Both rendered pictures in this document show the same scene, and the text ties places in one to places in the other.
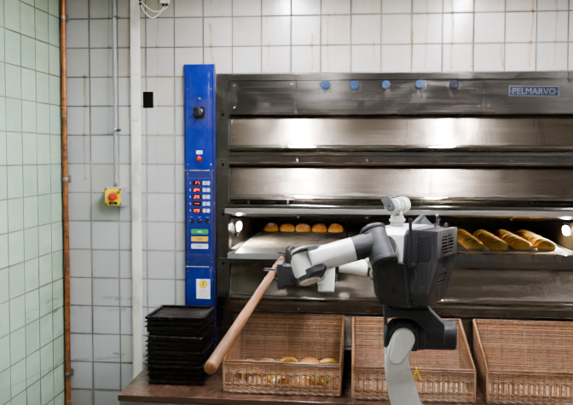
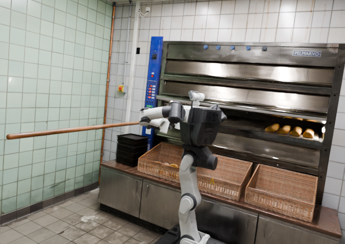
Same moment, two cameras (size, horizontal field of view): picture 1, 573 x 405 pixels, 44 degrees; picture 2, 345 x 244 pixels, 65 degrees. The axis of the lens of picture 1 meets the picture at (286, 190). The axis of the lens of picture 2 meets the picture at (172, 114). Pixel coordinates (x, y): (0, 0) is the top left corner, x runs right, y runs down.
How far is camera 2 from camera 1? 1.30 m
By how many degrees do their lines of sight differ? 22
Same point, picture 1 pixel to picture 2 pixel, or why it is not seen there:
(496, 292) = (272, 152)
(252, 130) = (174, 66)
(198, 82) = (155, 43)
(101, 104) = (122, 52)
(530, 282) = (291, 151)
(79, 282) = (109, 120)
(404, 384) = (187, 181)
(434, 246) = (200, 116)
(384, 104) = (230, 57)
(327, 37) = (208, 24)
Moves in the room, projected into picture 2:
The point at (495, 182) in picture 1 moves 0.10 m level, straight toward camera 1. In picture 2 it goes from (279, 98) to (276, 98)
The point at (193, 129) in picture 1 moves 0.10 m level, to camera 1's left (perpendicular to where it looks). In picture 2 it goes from (151, 63) to (144, 62)
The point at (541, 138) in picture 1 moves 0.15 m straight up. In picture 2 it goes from (307, 78) to (309, 62)
